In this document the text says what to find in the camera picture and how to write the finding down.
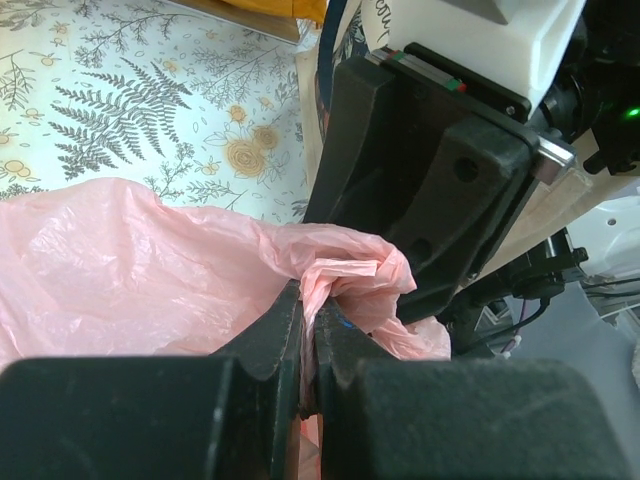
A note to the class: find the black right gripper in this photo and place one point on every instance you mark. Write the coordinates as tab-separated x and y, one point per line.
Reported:
433	159

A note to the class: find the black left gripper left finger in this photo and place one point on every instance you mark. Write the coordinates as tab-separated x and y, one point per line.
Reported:
231	414

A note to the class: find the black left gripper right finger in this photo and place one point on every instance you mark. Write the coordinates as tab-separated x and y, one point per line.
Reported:
384	418

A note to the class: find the pink plastic bag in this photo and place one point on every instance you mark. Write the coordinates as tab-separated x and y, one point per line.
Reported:
106	269

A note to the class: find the beige canvas tote bag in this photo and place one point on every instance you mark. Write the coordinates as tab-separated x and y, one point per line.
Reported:
351	28

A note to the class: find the orange snack bag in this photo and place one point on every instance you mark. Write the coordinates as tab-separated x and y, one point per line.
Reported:
285	20

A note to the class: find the floral table mat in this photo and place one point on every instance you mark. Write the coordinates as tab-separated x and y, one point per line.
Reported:
201	110

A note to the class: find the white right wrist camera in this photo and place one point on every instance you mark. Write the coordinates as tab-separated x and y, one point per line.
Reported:
518	44

